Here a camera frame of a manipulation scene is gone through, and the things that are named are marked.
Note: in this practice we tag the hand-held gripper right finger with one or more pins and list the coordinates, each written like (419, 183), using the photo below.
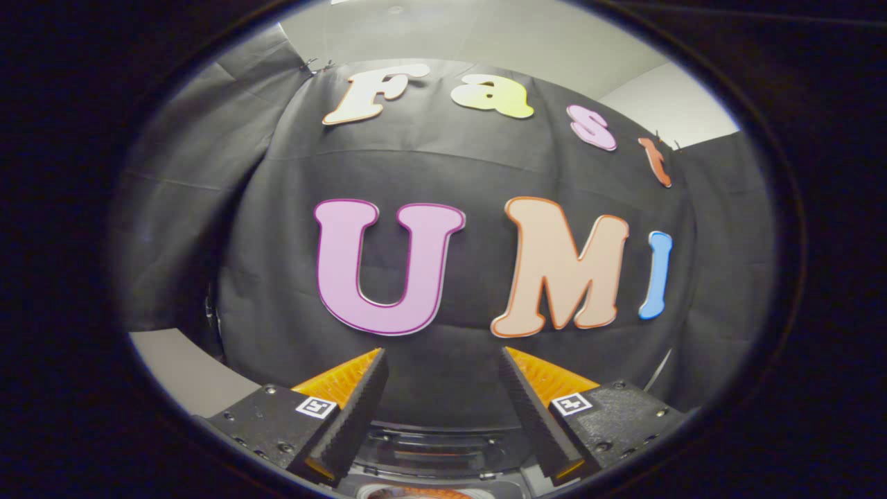
(533, 416)

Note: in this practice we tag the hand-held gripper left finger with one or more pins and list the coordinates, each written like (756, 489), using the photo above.
(353, 416)

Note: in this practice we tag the metal stand pole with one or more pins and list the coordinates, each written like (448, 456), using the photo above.
(660, 371)
(211, 319)

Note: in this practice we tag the grey cabinet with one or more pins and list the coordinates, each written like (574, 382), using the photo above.
(187, 374)

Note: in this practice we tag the black backdrop cloth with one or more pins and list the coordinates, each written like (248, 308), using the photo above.
(277, 242)

